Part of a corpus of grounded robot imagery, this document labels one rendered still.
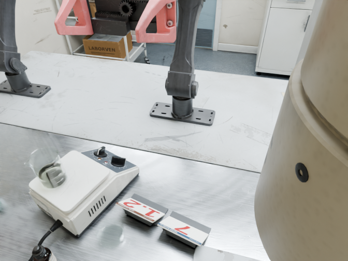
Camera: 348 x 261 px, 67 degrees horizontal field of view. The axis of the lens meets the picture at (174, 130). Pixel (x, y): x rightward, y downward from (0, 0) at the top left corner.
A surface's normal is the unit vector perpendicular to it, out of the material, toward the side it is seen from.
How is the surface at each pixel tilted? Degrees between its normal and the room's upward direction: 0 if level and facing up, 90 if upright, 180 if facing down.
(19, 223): 0
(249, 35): 90
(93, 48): 91
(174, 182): 0
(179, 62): 60
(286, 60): 90
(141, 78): 0
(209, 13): 90
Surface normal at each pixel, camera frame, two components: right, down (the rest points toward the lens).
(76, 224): 0.84, 0.35
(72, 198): -0.02, -0.76
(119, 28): -0.27, 0.64
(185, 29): -0.25, 0.17
